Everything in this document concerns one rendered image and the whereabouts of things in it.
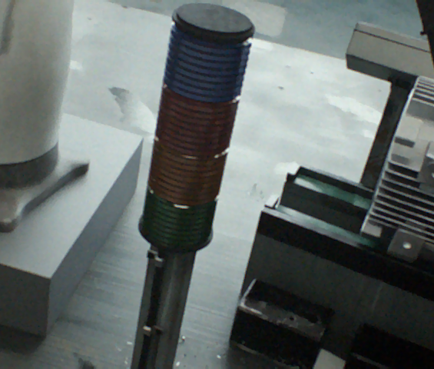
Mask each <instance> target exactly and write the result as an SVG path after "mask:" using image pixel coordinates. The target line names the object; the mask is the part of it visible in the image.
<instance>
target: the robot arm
mask: <svg viewBox="0 0 434 369"><path fill-rule="evenodd" d="M416 3H417V9H418V12H419V17H420V21H421V23H422V28H421V30H420V32H419V33H420V35H427V39H428V43H429V50H430V54H431V58H432V64H433V68H434V0H416ZM74 6H75V0H0V232H6V231H11V230H14V229H15V228H16V227H17V226H18V224H19V222H20V220H21V219H22V217H23V216H24V215H25V214H26V213H28V212H29V211H30V210H31V209H33V208H34V207H35V206H36V205H38V204H39V203H40V202H42V201H44V200H45V199H46V198H47V197H48V196H49V195H51V194H52V193H54V192H55V191H56V190H58V189H59V188H60V187H61V186H62V185H64V184H65V183H66V182H68V181H69V180H71V179H72V178H74V177H76V176H79V175H82V174H84V173H85V172H87V171H88V169H89V164H90V160H89V157H88V156H87V155H85V154H84V153H82V152H79V151H75V150H71V149H69V148H64V147H62V146H60V145H58V135H59V129H60V124H61V119H62V115H63V112H64V108H65V99H66V94H67V90H68V79H69V72H70V65H71V47H72V32H73V12H74Z"/></svg>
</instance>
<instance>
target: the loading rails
mask: <svg viewBox="0 0 434 369"><path fill-rule="evenodd" d="M285 179H286V180H285V182H284V184H283V190H282V193H281V196H280V200H279V196H277V195H275V194H272V195H271V196H270V197H269V200H267V202H266V204H265V205H264V207H263V208H262V210H261V212H260V217H259V221H258V224H257V229H256V233H255V236H254V239H253V243H252V247H251V250H250V256H249V259H248V262H247V268H246V270H245V274H244V279H243V282H242V285H241V289H240V293H243V294H245V293H246V292H247V290H248V288H249V286H250V285H251V283H252V282H253V280H254V279H256V278H257V279H260V280H262V281H265V282H267V283H269V284H272V285H274V286H276V287H279V288H281V289H284V290H285V291H289V292H291V293H293V294H295V295H297V296H299V297H301V298H304V299H307V300H310V301H312V302H315V303H317V304H320V305H323V306H324V307H327V308H330V309H332V310H334V312H335V313H334V315H333V319H332V321H331V324H330V327H329V329H330V330H333V331H336V332H338V333H340V334H343V335H346V336H347V337H351V338H352V339H354V338H355V336H356V332H357V330H358V328H359V325H360V324H368V325H371V326H373V327H376V328H379V329H380V330H383V331H386V332H388V333H391V334H394V335H396V336H398V337H402V338H405V339H406V340H409V341H412V342H414V343H416V344H419V345H422V346H423V347H427V348H429V349H431V350H434V264H433V263H432V262H429V261H425V260H423V259H421V258H417V259H416V260H413V263H412V262H409V261H406V260H403V259H402V258H398V257H396V256H394V255H391V254H388V253H387V251H388V248H389V244H390V243H389V242H387V241H383V240H379V241H378V242H376V241H372V240H370V239H368V238H364V237H361V236H360V232H361V229H362V226H363V223H364V221H365V218H366V215H367V212H368V210H369V206H370V203H371V201H372V199H373V195H374V192H375V188H371V187H369V186H366V185H364V184H360V183H358V182H355V181H351V180H350V179H348V178H344V177H341V176H339V175H335V174H333V173H330V172H328V171H324V170H322V169H319V168H316V167H313V166H311V165H308V164H306V163H303V162H301V161H295V162H294V163H293V164H292V166H291V167H290V169H289V170H288V172H287V176H286V178H285ZM278 200H279V204H278V205H277V202H278Z"/></svg>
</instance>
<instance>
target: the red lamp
mask: <svg viewBox="0 0 434 369"><path fill-rule="evenodd" d="M240 96H241V94H240V95H239V96H238V97H237V98H235V99H232V100H230V101H223V102H205V101H197V100H194V99H191V98H187V97H184V96H183V95H179V94H178V93H177V92H175V91H173V90H171V89H170V88H169V87H168V86H166V85H165V83H164V82H163V79H162V85H161V92H160V97H159V104H158V110H157V123H156V128H155V134H156V136H157V139H158V140H159V141H160V142H161V143H162V144H164V145H166V146H167V147H169V148H171V149H173V150H175V151H178V152H180V153H183V154H186V155H194V156H211V155H218V154H220V153H222V152H224V151H226V150H227V149H228V148H229V147H230V145H231V137H232V133H233V128H234V122H235V121H236V115H237V109H238V104H239V102H240Z"/></svg>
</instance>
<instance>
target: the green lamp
mask: <svg viewBox="0 0 434 369"><path fill-rule="evenodd" d="M219 196H220V195H219ZM219 196H218V197H217V198H216V199H215V200H212V201H210V202H207V203H204V204H178V203H175V202H172V201H168V200H164V199H163V198H161V197H159V196H158V195H157V194H156V193H154V192H153V191H152V190H151V188H150V186H149V184H148V183H147V187H146V192H145V198H144V207H143V212H142V218H141V222H142V228H143V230H144V232H145V234H146V235H147V236H148V237H149V238H152V239H153V240H155V241H156V242H157V243H159V244H163V245H165V246H168V247H172V248H193V247H195V246H198V245H200V244H203V243H204V242H205V241H206V240H207V239H208V238H209V237H210V234H211V232H212V227H213V223H214V217H215V212H216V210H217V202H218V200H219Z"/></svg>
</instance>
